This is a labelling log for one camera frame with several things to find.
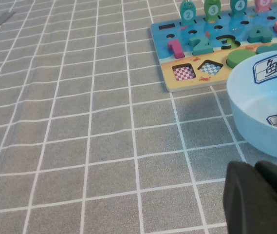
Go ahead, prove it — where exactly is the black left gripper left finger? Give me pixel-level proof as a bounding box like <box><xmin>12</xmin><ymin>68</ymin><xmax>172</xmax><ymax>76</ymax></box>
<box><xmin>222</xmin><ymin>160</ymin><xmax>277</xmax><ymax>234</ymax></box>

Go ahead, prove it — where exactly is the light blue plastic bowl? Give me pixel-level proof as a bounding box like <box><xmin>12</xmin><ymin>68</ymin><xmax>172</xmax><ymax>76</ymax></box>
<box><xmin>226</xmin><ymin>49</ymin><xmax>277</xmax><ymax>162</ymax></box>

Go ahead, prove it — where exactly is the green wooden circle piece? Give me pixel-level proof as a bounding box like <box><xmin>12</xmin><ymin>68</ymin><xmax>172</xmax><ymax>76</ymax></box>
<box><xmin>226</xmin><ymin>49</ymin><xmax>262</xmax><ymax>70</ymax></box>

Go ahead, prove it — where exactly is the teal wooden heart piece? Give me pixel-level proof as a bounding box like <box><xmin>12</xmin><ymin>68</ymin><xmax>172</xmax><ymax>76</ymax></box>
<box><xmin>255</xmin><ymin>42</ymin><xmax>277</xmax><ymax>55</ymax></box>

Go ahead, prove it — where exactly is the blue wooden puzzle board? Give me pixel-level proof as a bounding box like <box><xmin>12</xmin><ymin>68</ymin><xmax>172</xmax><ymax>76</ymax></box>
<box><xmin>150</xmin><ymin>3</ymin><xmax>277</xmax><ymax>93</ymax></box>

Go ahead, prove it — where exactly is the pink fish piece number 5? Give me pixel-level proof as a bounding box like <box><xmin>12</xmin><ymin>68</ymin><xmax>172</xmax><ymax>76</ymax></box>
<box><xmin>253</xmin><ymin>0</ymin><xmax>273</xmax><ymax>14</ymax></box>

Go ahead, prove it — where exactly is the teal fish piece number 4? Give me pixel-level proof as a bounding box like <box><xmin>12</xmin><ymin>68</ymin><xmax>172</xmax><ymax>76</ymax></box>
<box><xmin>229</xmin><ymin>0</ymin><xmax>248</xmax><ymax>18</ymax></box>

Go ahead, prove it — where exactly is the green fish piece number 3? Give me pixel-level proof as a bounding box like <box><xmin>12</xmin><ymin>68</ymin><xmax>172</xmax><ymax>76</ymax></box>
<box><xmin>203</xmin><ymin>0</ymin><xmax>222</xmax><ymax>24</ymax></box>

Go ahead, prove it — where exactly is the teal fish piece number 2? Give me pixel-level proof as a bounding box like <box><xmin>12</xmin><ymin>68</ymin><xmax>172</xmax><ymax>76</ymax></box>
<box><xmin>179</xmin><ymin>0</ymin><xmax>198</xmax><ymax>27</ymax></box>

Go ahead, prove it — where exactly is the teal wooden number 4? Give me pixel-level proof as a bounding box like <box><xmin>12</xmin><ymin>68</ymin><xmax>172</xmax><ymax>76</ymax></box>
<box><xmin>247</xmin><ymin>24</ymin><xmax>274</xmax><ymax>44</ymax></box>

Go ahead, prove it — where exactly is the teal wooden number 2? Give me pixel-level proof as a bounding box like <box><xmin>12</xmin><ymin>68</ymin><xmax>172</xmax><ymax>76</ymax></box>
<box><xmin>188</xmin><ymin>34</ymin><xmax>215</xmax><ymax>57</ymax></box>

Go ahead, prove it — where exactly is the magenta wooden number 1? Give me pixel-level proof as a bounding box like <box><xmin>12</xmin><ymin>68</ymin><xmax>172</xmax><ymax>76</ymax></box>
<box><xmin>167</xmin><ymin>39</ymin><xmax>186</xmax><ymax>59</ymax></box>

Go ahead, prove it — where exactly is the grey white-checked tablecloth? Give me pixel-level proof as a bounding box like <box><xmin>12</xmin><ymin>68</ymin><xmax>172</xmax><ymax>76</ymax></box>
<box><xmin>0</xmin><ymin>0</ymin><xmax>277</xmax><ymax>234</ymax></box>

